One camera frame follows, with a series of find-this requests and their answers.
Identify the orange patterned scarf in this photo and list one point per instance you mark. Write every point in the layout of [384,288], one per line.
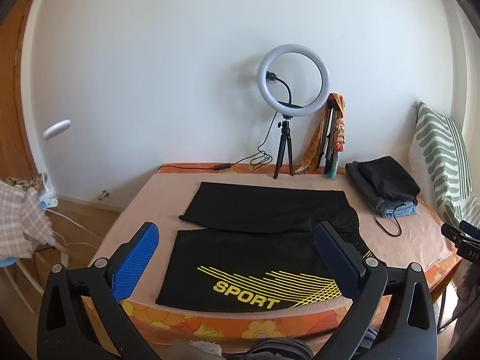
[339,127]

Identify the green striped woven throw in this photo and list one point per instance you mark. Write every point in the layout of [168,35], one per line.
[438,157]

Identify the white clip desk lamp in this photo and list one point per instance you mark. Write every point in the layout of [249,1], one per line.
[56,126]

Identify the peach bed sheet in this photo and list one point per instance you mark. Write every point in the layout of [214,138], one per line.
[157,202]

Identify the small black tripod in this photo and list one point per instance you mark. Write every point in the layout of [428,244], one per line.
[284,140]

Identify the teal cloth piece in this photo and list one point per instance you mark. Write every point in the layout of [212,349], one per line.
[332,170]

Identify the speckled cloth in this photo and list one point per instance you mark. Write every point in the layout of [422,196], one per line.
[22,183]

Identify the black pants with yellow print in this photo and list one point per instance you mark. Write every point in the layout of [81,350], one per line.
[262,240]

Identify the folded blue jeans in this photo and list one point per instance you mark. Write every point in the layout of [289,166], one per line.
[397,210]

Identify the checked beige cloth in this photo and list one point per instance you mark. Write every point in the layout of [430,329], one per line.
[18,221]

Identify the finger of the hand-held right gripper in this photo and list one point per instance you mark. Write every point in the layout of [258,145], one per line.
[452,230]
[469,225]

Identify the white fuzzy cloth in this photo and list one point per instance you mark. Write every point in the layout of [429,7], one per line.
[204,348]

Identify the metal door stopper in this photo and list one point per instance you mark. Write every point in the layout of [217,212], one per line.
[104,194]

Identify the folded grey tripod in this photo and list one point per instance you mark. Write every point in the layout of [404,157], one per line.
[330,135]

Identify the black rounded object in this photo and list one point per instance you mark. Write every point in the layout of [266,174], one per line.
[279,349]

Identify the wooden wardrobe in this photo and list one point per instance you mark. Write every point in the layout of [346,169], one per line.
[15,101]

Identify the folded dark grey garment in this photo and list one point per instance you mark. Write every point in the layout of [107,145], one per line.
[362,187]

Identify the folded black garment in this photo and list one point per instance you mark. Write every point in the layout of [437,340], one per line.
[390,180]

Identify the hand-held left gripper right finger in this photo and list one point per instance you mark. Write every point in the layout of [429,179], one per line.
[334,257]

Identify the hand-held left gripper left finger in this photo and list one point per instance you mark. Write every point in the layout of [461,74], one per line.
[138,255]

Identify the orange floral mattress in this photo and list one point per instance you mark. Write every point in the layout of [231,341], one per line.
[225,324]

